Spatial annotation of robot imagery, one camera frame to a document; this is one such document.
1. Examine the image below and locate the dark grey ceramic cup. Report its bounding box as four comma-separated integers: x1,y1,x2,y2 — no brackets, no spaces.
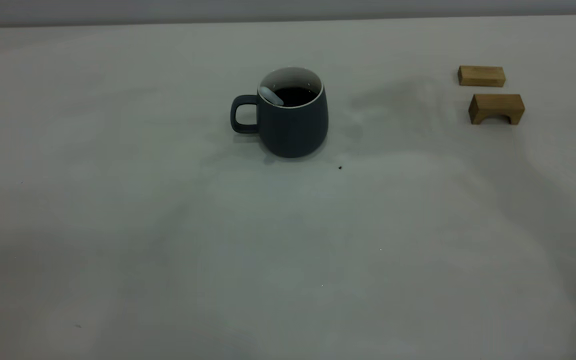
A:
230,66,329,159

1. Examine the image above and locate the dark coffee liquid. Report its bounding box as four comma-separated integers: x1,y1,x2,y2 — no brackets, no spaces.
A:
274,87,319,107

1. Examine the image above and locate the grey spoon with white handle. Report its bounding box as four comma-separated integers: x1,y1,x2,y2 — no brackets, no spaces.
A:
260,86,285,107

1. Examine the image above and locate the flat rectangular wooden block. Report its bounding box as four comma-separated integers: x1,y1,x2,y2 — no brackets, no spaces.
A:
457,65,506,88

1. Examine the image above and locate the arched wooden block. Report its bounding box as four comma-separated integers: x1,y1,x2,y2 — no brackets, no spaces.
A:
468,93,525,125

